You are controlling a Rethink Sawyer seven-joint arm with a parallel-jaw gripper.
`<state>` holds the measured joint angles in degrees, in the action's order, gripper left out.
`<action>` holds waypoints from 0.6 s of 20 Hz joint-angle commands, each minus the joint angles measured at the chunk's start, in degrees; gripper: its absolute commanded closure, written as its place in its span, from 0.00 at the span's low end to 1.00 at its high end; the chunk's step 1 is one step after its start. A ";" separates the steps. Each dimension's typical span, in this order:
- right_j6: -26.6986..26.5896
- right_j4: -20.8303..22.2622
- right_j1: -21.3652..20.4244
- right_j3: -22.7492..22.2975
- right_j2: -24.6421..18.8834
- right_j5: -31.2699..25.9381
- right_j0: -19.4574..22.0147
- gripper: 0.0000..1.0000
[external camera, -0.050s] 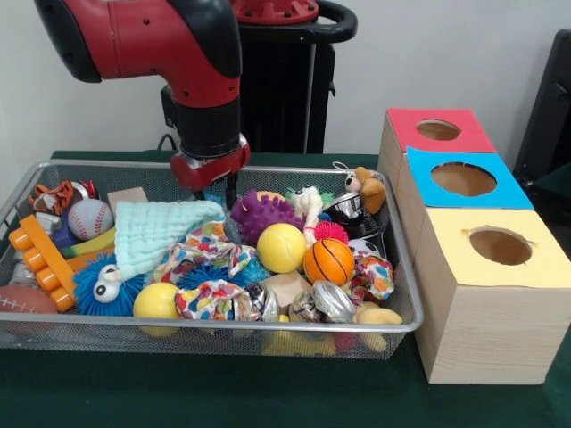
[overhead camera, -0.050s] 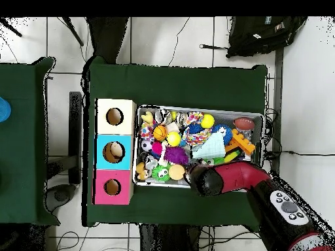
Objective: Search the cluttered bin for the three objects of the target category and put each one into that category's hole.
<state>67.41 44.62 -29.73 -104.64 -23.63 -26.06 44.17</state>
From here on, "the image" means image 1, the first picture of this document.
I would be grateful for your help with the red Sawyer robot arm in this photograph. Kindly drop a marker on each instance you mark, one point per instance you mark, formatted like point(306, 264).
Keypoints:
point(201, 53)

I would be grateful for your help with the white baseball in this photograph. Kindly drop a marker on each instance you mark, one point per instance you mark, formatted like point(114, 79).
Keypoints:
point(90, 218)

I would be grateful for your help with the orange plastic building block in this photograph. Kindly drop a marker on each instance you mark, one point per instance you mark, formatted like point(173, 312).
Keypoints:
point(40, 259)

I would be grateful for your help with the purple spiky ball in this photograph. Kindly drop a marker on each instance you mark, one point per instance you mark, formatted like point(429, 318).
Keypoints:
point(266, 216)

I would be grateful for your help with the yellow tennis ball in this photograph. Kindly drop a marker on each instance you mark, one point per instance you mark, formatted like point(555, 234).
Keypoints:
point(281, 248)

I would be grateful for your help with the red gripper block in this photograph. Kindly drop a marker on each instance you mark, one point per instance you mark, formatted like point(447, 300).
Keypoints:
point(211, 169)

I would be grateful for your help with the plain yellow ball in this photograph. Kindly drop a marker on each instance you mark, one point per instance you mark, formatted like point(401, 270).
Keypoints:
point(156, 300)

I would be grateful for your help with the small orange basketball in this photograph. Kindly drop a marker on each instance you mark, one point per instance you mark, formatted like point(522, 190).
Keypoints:
point(328, 261)

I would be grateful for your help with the colourful polka dot cloth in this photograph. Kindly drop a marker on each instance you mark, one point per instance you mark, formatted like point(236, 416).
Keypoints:
point(205, 248)

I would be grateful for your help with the mint green knitted cloth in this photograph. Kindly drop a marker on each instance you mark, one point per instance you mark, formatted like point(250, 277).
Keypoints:
point(156, 234)

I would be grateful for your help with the blue fuzzy toy with eyes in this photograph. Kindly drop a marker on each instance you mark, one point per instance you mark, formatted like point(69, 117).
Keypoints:
point(107, 290)

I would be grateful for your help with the small brown football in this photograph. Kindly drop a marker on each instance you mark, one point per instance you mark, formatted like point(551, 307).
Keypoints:
point(22, 300)

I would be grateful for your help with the dark green table cloth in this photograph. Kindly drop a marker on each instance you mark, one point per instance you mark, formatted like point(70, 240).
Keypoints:
point(223, 392)

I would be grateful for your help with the black office chair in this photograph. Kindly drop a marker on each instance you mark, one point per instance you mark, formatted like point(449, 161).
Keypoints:
point(549, 116)

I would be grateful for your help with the clear mesh bin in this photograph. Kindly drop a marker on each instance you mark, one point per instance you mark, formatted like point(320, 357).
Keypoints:
point(223, 342)

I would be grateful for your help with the wooden box with three holes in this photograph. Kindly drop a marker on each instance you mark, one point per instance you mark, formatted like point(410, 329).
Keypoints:
point(491, 330)

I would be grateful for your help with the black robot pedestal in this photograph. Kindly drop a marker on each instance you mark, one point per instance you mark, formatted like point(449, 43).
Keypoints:
point(285, 98)

